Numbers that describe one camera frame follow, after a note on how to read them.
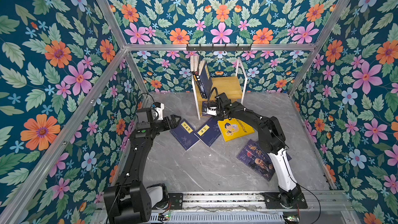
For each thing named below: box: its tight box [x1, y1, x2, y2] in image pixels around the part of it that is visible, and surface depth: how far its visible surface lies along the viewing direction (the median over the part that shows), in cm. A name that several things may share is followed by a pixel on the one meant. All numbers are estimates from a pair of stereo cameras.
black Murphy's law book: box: [190, 55, 205, 99], surface depth 80 cm
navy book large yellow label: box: [193, 116, 222, 148], surface depth 99 cm
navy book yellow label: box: [169, 118, 200, 151], surface depth 98 cm
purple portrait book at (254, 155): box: [236, 138, 276, 182], surface depth 88 cm
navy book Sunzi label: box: [194, 62, 213, 100], surface depth 84 cm
